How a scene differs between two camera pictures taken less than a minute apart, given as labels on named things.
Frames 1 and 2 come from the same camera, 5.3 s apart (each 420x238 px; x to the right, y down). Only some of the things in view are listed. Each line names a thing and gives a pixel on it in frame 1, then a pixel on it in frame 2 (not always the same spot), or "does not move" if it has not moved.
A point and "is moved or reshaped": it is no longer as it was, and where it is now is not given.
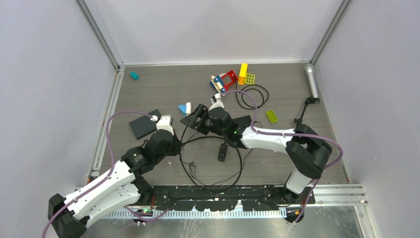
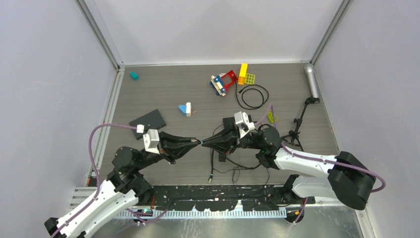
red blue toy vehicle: (223, 81) does not move
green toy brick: (272, 116) does not move
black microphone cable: (252, 89) does not move
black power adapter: (222, 152) does not move
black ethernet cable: (211, 137) is moved or reshaped
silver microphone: (312, 81) does not move
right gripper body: (205, 125) to (233, 144)
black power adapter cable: (192, 166) to (237, 167)
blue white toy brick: (185, 108) does not move
